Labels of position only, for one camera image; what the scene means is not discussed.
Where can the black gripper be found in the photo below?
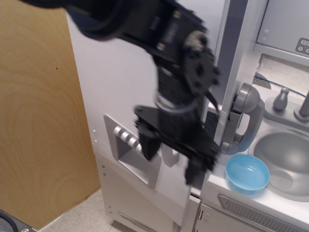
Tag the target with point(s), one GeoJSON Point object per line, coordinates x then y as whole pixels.
{"type": "Point", "coordinates": [181, 129]}

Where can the grey fridge door handle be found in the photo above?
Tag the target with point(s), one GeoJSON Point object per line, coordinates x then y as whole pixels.
{"type": "Point", "coordinates": [169, 155]}

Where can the white toy fridge door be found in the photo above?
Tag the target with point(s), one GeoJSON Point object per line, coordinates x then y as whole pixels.
{"type": "Point", "coordinates": [115, 77]}

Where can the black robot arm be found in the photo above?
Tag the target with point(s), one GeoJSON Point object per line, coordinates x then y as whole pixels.
{"type": "Point", "coordinates": [176, 39]}

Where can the grey ice dispenser panel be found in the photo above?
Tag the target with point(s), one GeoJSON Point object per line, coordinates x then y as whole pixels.
{"type": "Point", "coordinates": [126, 150]}

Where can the white lower freezer door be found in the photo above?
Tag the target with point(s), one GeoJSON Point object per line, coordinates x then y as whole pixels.
{"type": "Point", "coordinates": [132, 203]}

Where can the white toy kitchen cabinet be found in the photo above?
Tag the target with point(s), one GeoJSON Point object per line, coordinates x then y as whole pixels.
{"type": "Point", "coordinates": [234, 26]}

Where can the light blue plastic bowl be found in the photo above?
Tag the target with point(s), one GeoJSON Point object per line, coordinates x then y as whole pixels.
{"type": "Point", "coordinates": [246, 175]}

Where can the grey toy telephone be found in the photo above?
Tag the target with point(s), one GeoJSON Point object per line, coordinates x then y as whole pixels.
{"type": "Point", "coordinates": [246, 102]}

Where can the grey toy sink basin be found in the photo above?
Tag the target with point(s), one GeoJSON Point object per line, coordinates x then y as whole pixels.
{"type": "Point", "coordinates": [286, 154]}

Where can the grey toy faucet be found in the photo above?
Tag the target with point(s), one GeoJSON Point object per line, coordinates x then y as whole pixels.
{"type": "Point", "coordinates": [279, 109]}

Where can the grey oven vent panel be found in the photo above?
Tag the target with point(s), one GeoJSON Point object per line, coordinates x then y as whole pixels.
{"type": "Point", "coordinates": [256, 216]}

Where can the plywood board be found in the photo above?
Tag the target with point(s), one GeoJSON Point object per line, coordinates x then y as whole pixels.
{"type": "Point", "coordinates": [47, 165]}

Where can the grey toy microwave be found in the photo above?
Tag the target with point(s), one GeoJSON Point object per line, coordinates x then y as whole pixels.
{"type": "Point", "coordinates": [284, 31]}

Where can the black equipment base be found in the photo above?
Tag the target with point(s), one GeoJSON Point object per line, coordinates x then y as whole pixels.
{"type": "Point", "coordinates": [9, 223]}

